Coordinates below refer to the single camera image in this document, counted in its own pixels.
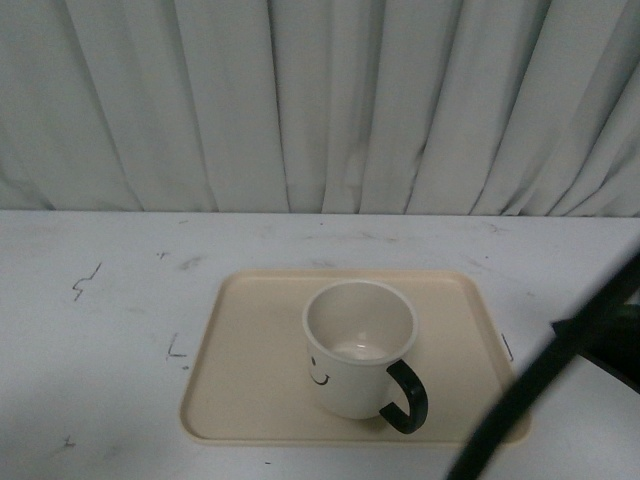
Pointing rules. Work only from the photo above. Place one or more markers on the beige plastic tray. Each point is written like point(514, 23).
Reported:
point(250, 386)

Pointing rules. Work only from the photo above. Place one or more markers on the white pleated curtain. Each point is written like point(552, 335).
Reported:
point(516, 108)

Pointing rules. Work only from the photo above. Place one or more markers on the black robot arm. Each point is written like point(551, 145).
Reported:
point(615, 349)

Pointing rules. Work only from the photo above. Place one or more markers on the white smiley mug black handle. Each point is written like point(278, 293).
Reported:
point(359, 333)

